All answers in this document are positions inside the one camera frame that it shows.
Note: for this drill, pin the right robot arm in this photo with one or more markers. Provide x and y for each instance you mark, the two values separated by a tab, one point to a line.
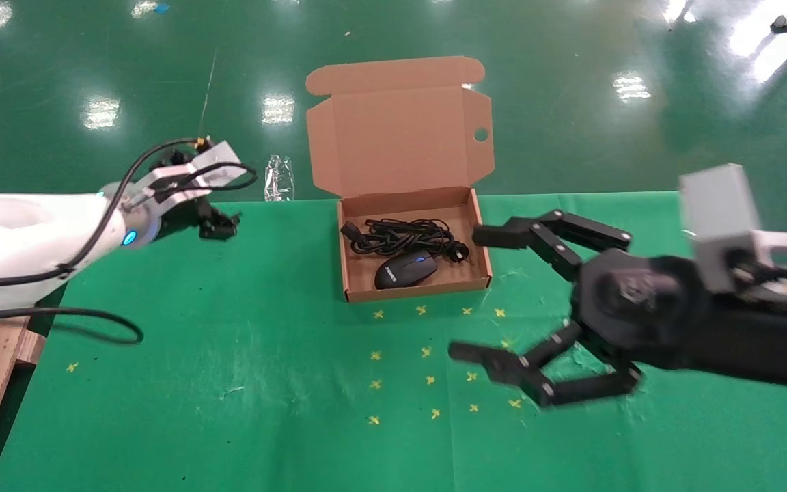
762	342

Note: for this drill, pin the open brown cardboard box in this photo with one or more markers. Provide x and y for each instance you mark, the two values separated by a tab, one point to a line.
400	137

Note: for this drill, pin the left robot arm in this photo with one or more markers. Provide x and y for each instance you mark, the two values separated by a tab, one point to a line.
11	232

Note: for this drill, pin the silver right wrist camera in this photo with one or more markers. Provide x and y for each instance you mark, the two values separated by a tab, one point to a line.
721	212

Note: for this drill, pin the clear crumpled plastic wrapper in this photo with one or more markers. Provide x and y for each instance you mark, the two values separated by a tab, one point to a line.
279	179

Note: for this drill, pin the green table cloth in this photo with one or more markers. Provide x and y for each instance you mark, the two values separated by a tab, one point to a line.
264	410

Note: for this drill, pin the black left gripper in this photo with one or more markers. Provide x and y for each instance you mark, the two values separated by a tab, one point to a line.
188	210

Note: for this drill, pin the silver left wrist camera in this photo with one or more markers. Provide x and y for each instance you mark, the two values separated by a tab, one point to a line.
219	167

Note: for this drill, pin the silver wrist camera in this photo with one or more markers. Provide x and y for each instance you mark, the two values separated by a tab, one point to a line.
721	212
219	167

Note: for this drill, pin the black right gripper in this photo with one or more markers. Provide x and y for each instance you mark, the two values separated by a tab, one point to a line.
639	307

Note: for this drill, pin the blue tape scrap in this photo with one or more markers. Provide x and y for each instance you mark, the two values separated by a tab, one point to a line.
160	9

